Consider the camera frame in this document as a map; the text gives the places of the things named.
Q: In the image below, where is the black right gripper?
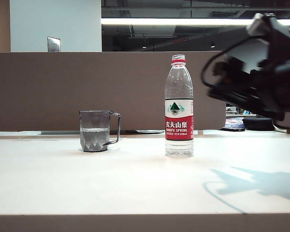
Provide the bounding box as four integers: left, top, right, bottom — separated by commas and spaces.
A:
207, 14, 290, 121

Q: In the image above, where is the clear water bottle red label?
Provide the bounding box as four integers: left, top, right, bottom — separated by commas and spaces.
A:
164, 54, 195, 159

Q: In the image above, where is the clear grey plastic mug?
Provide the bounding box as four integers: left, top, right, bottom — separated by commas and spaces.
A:
79, 110, 122, 153

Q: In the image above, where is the blue patterned bag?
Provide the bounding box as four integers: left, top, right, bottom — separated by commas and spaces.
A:
226, 117, 246, 132

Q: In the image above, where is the black round cushion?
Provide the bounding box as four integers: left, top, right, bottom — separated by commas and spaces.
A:
242, 116, 275, 131

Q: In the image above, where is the long ceiling light strip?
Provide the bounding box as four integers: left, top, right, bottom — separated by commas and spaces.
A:
101, 17, 290, 26

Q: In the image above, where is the wide brown desk partition panel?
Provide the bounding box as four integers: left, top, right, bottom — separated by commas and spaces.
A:
0, 51, 227, 132

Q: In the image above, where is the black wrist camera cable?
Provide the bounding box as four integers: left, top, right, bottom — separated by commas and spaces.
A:
200, 35, 259, 91

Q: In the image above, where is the metal wall switch plate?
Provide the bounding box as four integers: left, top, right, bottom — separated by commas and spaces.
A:
47, 36, 61, 52

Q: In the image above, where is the grey desk cable slot cover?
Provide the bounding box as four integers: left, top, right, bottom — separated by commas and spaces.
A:
41, 130, 81, 135

